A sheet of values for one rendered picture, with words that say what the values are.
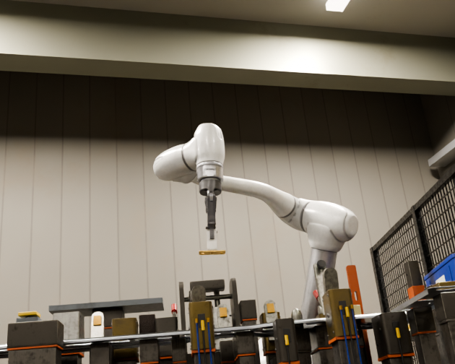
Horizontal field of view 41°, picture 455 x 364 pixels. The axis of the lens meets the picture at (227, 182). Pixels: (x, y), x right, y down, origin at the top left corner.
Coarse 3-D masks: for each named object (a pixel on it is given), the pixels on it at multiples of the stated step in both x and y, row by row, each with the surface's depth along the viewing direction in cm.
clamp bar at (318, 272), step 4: (320, 260) 192; (316, 264) 196; (320, 264) 192; (324, 264) 192; (316, 268) 194; (320, 268) 192; (324, 268) 194; (316, 272) 193; (320, 272) 194; (316, 276) 192; (320, 276) 194; (316, 280) 192; (320, 280) 193; (316, 284) 193; (320, 284) 192; (320, 288) 190; (320, 292) 190; (320, 296) 189; (320, 300) 189; (320, 304) 189
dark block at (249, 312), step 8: (240, 304) 191; (248, 304) 191; (240, 312) 191; (248, 312) 190; (256, 312) 190; (240, 320) 192; (248, 320) 189; (256, 320) 190; (256, 344) 187; (256, 352) 186; (256, 360) 185
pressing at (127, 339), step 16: (304, 320) 160; (320, 320) 161; (368, 320) 173; (112, 336) 160; (128, 336) 158; (144, 336) 159; (160, 336) 166; (176, 336) 169; (224, 336) 173; (256, 336) 177; (272, 336) 180; (0, 352) 169; (64, 352) 174
